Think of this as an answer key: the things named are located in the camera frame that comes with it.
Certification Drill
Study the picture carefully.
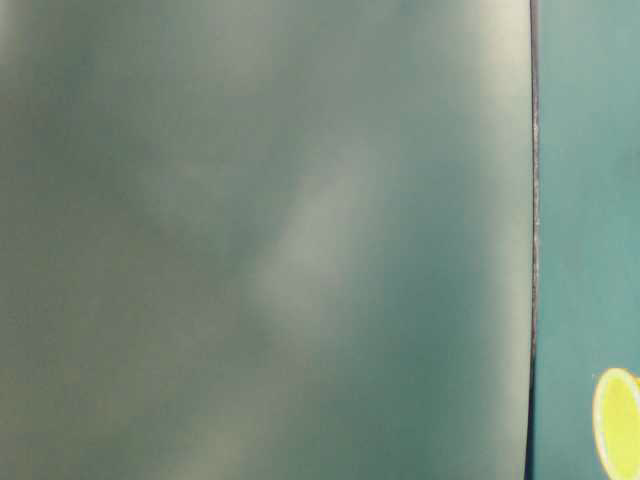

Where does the orange cup with yellow rim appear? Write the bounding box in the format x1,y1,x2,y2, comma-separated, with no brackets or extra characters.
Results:
592,368,640,480

